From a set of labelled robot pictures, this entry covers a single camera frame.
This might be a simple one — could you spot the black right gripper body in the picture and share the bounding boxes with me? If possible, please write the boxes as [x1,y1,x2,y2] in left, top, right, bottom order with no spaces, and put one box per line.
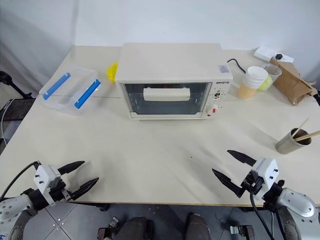
[235,170,265,199]

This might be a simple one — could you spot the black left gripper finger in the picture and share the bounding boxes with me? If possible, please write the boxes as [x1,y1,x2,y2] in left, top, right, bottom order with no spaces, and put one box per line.
[57,160,86,176]
[72,177,100,201]

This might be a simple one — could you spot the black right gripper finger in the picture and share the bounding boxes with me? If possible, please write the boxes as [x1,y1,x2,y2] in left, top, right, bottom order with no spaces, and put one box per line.
[211,168,242,195]
[227,149,258,167]

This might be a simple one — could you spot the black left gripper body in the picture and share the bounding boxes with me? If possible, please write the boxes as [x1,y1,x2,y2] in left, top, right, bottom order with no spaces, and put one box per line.
[49,178,76,205]

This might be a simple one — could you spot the white knob with red marker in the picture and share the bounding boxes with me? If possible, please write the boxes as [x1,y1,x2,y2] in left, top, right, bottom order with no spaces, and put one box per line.
[205,104,225,119]

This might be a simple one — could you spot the glass oven door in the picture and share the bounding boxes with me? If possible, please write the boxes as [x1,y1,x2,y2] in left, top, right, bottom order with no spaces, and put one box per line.
[119,81,214,120]

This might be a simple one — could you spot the cream toaster oven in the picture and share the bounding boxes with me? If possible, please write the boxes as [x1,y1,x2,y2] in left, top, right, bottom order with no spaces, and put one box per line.
[115,42,235,123]

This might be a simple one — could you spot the grey metal cylinder holder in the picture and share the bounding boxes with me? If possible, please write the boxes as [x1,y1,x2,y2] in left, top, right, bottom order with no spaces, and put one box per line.
[275,127,313,156]

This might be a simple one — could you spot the dark rounded shape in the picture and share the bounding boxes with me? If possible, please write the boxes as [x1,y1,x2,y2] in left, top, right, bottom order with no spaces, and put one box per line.
[185,212,210,240]
[116,215,154,240]

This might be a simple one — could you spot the brown paper cup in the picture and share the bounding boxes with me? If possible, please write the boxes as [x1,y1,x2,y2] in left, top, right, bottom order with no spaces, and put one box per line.
[237,80,259,101]

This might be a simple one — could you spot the wooden chopstick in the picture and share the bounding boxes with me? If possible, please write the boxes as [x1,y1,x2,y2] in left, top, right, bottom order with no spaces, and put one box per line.
[294,131,320,142]
[292,117,310,138]

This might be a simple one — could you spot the blue container clip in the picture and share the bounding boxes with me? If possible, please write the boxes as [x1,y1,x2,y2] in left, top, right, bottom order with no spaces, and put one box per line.
[42,72,72,101]
[74,79,102,110]

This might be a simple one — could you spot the clear plastic storage container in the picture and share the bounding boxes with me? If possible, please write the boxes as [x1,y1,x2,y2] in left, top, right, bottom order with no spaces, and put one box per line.
[37,65,102,117]

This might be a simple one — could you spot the white paper cup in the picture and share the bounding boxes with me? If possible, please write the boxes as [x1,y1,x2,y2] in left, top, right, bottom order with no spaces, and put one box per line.
[243,65,269,90]

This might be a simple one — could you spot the brown paper bag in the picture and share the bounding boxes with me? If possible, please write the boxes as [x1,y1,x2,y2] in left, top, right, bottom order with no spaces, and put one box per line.
[268,56,317,107]

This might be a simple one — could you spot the clear plastic cup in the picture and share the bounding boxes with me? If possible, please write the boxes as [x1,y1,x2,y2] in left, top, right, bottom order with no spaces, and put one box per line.
[260,63,283,92]

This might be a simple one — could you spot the black stand part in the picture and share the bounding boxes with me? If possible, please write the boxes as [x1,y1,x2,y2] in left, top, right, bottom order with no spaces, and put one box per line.
[310,85,320,104]

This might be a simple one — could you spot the black tripod stand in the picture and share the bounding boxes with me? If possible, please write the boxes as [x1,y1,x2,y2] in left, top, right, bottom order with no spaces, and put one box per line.
[0,70,34,100]

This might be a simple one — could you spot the yellow plastic object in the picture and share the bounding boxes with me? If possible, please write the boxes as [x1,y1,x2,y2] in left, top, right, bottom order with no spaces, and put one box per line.
[105,60,120,84]

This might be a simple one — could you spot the white power strip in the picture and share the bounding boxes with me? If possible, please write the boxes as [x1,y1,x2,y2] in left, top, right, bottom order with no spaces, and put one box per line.
[253,46,295,64]

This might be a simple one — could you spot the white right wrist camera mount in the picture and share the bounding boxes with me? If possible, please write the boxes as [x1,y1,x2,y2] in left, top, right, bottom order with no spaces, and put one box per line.
[249,157,279,196]

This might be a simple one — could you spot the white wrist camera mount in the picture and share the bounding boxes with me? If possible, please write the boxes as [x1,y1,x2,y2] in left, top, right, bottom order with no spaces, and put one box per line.
[33,164,63,206]
[249,157,279,196]

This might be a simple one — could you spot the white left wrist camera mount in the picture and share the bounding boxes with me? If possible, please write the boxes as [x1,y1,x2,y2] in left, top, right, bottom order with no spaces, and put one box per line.
[33,164,63,206]

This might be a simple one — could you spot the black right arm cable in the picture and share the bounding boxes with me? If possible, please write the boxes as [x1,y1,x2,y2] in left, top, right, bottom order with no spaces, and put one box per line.
[248,187,270,240]

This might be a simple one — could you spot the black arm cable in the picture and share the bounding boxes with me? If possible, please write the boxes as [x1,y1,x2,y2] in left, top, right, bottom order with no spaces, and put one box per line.
[0,161,42,201]
[248,187,270,240]

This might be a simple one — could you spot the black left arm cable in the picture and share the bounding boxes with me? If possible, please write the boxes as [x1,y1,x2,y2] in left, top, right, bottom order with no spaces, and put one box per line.
[0,161,42,201]

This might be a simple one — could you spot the black power cable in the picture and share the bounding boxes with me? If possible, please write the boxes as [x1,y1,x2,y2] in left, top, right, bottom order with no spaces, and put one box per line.
[226,58,247,74]

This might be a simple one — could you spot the cream oven door handle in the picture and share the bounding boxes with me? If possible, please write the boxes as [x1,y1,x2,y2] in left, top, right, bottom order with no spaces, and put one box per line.
[142,87,192,102]

